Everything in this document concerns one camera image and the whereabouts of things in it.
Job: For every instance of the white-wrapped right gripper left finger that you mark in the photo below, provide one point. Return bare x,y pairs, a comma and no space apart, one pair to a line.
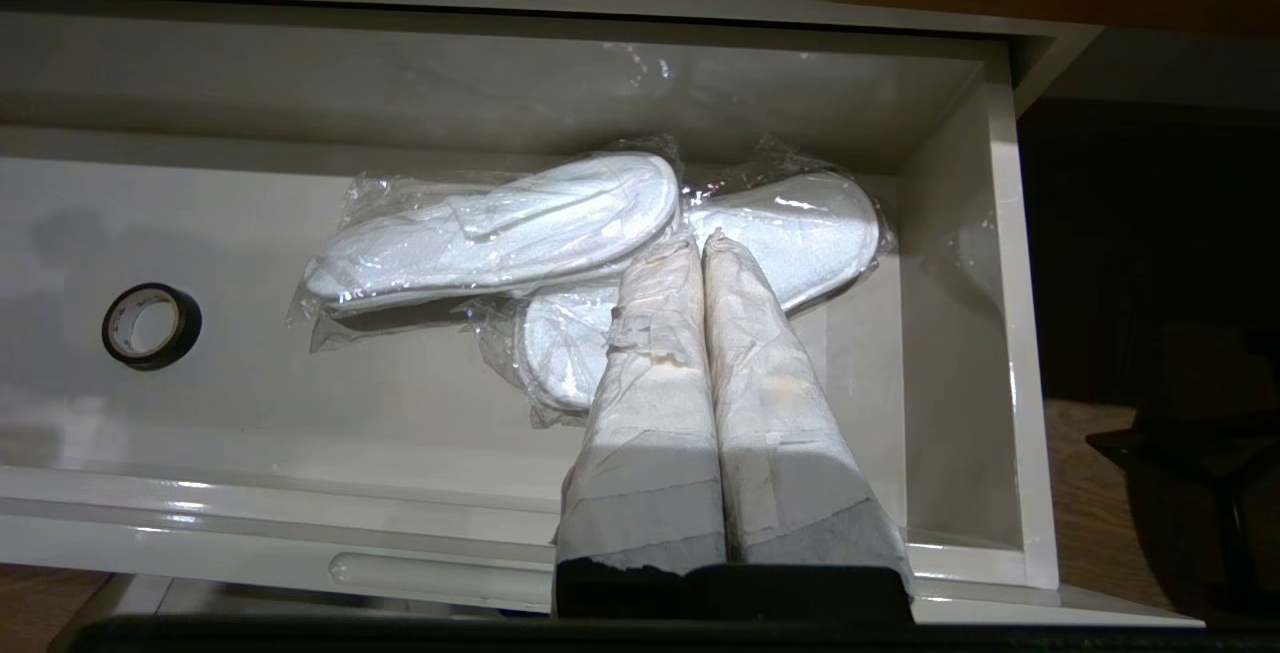
655,433

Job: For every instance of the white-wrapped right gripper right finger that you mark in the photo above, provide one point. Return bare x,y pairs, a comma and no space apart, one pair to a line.
790,443

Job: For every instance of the white disposable slipper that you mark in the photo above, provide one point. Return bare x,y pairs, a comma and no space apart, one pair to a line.
400,305
800,233
535,383
500,233

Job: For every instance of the glossy white drawer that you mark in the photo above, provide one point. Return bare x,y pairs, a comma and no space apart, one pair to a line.
300,413

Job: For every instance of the black metal stand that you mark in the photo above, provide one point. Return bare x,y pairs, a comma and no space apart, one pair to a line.
1200,493

